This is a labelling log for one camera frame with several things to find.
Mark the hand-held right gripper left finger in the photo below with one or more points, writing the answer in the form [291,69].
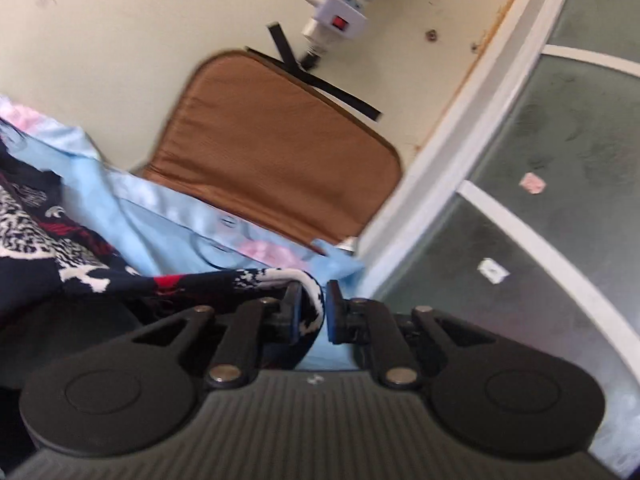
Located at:
[296,312]

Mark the navy patterned small garment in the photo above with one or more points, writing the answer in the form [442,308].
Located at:
[75,260]

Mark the white window frame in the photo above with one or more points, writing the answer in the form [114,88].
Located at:
[480,110]

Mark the white sticker on glass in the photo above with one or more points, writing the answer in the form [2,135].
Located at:
[493,270]

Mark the long black tape strip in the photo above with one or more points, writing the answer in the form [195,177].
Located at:
[325,91]

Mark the light blue printed bedsheet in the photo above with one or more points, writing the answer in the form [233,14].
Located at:
[150,210]

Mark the brown cushion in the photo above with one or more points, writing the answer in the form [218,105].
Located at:
[275,150]

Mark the short black tape strip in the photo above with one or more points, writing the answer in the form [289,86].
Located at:
[281,46]

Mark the pink sticker on glass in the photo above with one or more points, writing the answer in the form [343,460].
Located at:
[532,182]

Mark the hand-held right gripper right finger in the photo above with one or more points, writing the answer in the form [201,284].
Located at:
[332,316]

